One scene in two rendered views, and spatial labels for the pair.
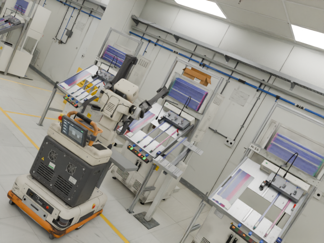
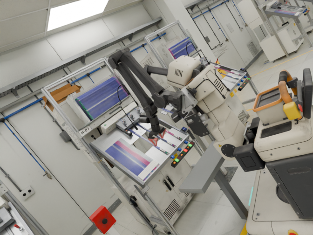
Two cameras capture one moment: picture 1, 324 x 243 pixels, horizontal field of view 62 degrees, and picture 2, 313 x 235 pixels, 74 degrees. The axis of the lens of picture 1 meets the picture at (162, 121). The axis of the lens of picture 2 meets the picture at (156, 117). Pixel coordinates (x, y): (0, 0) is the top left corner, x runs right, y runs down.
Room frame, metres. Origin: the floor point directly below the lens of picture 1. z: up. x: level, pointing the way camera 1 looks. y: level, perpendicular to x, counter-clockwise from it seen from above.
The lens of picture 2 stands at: (2.31, 1.78, 1.35)
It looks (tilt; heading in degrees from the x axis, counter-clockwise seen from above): 8 degrees down; 295
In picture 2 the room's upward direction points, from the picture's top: 35 degrees counter-clockwise
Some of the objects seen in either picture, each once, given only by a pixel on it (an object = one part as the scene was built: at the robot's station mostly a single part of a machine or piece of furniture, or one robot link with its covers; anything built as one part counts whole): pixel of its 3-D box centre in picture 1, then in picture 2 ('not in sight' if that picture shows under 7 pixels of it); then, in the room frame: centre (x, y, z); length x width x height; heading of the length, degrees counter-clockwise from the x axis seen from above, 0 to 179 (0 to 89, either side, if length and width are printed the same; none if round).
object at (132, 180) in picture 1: (148, 170); (157, 187); (3.72, -0.15, 0.31); 0.70 x 0.65 x 0.62; 58
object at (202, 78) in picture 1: (201, 76); (71, 89); (3.90, -0.20, 1.82); 0.68 x 0.30 x 0.20; 58
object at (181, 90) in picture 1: (188, 94); (102, 98); (3.59, -0.14, 1.52); 0.51 x 0.13 x 0.27; 58
